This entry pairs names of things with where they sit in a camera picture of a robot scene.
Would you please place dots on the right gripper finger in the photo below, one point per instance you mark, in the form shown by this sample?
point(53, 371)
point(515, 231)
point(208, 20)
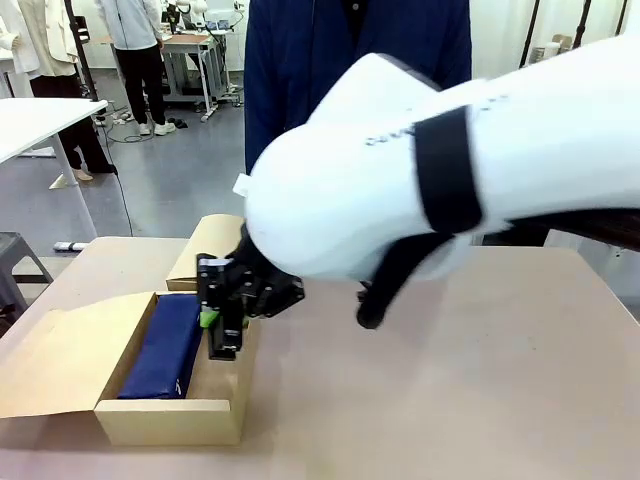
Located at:
point(245, 322)
point(210, 285)

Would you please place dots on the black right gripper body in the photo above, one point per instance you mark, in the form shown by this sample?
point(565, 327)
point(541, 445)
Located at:
point(265, 292)

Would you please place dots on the navy blue bag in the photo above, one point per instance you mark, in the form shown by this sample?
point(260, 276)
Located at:
point(165, 345)

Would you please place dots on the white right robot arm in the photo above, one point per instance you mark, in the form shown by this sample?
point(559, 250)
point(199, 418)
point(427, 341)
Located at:
point(400, 175)

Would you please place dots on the cardboard box with grey pouch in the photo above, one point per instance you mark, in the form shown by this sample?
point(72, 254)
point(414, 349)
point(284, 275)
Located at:
point(200, 250)

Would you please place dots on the open cardboard box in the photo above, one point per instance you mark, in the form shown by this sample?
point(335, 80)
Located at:
point(50, 365)

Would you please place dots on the small cardboard box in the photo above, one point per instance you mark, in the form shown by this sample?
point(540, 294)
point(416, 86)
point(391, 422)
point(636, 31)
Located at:
point(562, 41)

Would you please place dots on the grey metal stool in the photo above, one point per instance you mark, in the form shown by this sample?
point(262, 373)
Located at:
point(15, 260)

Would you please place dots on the person in navy coat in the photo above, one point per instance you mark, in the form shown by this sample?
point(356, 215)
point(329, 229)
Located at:
point(300, 75)

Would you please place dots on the grey workbench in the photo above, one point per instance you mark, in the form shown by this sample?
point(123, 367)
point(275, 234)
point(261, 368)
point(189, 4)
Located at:
point(190, 55)

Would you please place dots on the white table with white legs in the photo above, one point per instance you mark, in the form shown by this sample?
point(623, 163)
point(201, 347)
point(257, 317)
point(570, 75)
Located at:
point(40, 122)

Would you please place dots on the person in black trousers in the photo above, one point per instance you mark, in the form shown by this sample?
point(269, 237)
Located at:
point(137, 60)

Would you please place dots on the black tripod pole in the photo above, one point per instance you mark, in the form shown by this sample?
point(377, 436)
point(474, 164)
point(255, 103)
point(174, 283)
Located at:
point(85, 55)

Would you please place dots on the thin black pole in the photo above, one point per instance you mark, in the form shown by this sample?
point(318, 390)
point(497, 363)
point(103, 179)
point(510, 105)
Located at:
point(529, 32)

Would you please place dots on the black stand pole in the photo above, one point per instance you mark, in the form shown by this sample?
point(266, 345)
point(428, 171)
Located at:
point(582, 22)

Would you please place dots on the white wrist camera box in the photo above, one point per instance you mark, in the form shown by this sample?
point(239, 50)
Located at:
point(241, 185)

